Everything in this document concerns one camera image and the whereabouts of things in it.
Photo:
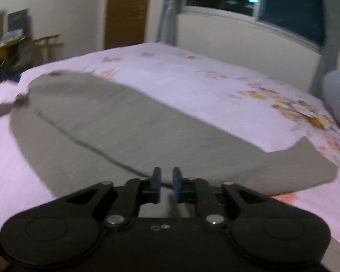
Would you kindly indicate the grey-green pants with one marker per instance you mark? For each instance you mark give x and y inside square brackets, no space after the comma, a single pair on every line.
[75,130]

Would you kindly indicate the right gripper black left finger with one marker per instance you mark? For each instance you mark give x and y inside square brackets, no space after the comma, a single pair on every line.
[132,196]

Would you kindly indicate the light blue folded quilt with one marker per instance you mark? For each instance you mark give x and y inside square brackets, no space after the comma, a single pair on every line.
[331,93]

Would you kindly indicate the wooden chair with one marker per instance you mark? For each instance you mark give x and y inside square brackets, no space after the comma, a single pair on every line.
[49,48]

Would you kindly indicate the dark glass window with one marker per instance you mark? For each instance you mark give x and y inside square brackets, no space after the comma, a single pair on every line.
[303,18]

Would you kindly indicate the pink floral bed sheet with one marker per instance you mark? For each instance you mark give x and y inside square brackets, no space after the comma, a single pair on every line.
[265,112]

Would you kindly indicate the wooden shelf desk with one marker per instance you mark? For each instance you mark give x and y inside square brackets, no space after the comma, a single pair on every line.
[15,58]

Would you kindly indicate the grey right curtain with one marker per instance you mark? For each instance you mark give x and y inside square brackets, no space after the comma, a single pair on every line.
[331,49]

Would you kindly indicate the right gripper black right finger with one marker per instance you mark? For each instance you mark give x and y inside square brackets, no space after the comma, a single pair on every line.
[198,192]

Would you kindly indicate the brown wooden door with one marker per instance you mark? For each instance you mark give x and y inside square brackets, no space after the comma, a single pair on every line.
[125,23]

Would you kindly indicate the grey curtain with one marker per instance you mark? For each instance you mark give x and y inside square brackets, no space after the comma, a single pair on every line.
[168,23]
[331,49]

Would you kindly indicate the grey left curtain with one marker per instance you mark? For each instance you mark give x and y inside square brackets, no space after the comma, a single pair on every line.
[168,23]

